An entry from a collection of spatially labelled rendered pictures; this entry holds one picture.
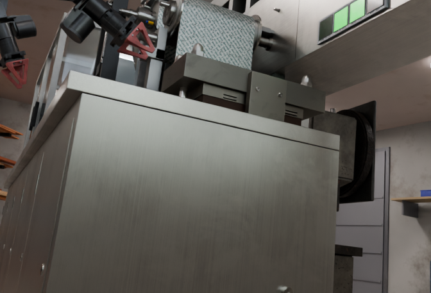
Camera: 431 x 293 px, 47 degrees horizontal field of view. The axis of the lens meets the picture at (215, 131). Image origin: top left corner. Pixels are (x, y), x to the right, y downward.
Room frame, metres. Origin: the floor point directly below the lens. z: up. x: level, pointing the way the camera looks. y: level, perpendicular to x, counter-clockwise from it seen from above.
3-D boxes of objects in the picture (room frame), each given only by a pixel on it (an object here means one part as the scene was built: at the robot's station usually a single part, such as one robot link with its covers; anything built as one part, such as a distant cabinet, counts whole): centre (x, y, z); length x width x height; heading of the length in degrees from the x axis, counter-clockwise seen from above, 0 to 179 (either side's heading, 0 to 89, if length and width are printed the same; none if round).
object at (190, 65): (1.22, -0.06, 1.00); 0.40 x 0.16 x 0.06; 114
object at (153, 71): (1.33, 0.21, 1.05); 0.06 x 0.05 x 0.31; 114
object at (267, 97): (1.14, -0.12, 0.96); 0.10 x 0.03 x 0.11; 114
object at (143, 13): (1.54, 0.28, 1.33); 0.06 x 0.06 x 0.06; 24
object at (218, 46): (1.31, 0.02, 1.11); 0.23 x 0.01 x 0.18; 114
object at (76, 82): (2.19, 0.51, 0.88); 2.52 x 0.66 x 0.04; 24
